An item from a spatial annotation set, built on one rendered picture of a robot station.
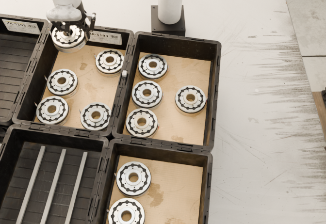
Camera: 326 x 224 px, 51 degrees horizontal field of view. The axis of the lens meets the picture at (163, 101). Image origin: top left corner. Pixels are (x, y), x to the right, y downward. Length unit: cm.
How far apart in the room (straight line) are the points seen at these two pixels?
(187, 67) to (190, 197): 46
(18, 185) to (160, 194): 42
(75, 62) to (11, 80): 23
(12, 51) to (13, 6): 38
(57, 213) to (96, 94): 40
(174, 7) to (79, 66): 41
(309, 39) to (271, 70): 116
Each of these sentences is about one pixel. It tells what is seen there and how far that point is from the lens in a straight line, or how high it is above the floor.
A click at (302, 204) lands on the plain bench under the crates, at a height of 70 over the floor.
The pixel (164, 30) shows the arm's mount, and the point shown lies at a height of 80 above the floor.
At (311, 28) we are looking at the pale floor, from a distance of 266.
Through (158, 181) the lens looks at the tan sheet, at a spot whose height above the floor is 83.
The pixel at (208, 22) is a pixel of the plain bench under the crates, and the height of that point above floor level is 70.
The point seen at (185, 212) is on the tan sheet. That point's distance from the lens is 104.
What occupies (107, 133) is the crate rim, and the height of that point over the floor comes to 93.
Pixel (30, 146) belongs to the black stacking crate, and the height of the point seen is 83.
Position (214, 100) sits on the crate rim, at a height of 93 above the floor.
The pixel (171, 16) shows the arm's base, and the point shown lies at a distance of 136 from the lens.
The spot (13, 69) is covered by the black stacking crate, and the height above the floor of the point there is 83.
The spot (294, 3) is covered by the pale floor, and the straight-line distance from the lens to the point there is 278.
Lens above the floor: 185
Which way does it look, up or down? 62 degrees down
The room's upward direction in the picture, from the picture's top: 2 degrees clockwise
